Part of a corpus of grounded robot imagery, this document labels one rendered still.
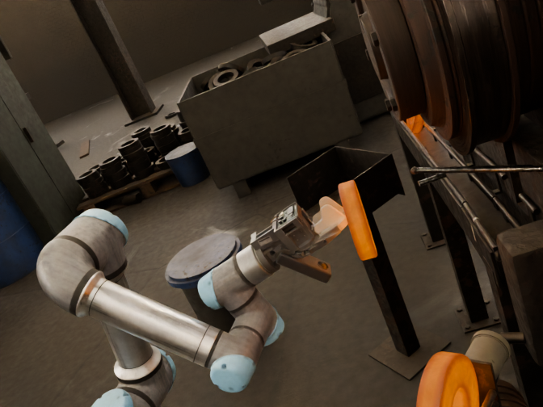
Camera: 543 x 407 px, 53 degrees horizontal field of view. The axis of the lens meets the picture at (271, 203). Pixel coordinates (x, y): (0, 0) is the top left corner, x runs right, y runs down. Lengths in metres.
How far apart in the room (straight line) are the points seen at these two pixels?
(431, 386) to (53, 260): 0.72
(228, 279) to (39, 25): 11.16
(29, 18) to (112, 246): 11.05
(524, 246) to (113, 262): 0.80
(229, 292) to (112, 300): 0.22
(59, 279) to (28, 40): 11.23
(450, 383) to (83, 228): 0.77
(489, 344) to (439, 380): 0.18
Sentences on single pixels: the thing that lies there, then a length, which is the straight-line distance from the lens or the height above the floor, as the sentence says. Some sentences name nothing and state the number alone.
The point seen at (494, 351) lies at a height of 0.69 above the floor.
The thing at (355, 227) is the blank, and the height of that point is 0.85.
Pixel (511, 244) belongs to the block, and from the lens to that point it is 0.94.
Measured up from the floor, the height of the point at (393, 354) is 0.01.
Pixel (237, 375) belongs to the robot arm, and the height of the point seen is 0.70.
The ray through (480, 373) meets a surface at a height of 0.70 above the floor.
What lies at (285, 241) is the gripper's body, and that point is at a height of 0.85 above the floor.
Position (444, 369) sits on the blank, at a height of 0.78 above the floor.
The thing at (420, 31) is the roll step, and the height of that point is 1.15.
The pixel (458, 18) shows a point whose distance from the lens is 0.82.
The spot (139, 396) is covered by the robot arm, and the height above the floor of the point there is 0.56.
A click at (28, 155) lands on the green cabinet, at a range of 4.51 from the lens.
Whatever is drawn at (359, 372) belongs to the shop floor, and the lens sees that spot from 1.98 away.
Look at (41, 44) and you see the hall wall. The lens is 12.16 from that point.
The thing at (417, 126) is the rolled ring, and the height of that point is 0.63.
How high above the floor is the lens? 1.33
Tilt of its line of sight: 23 degrees down
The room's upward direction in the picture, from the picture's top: 24 degrees counter-clockwise
